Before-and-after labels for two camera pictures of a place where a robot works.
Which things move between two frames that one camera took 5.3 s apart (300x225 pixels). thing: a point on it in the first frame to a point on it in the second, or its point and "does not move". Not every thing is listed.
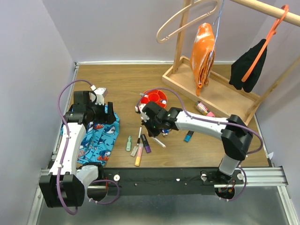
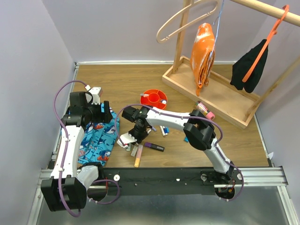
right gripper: [151, 132] to [138, 138]
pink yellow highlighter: [138, 154] does not move
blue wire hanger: [218, 18] does not move
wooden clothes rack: [225, 97] does not move
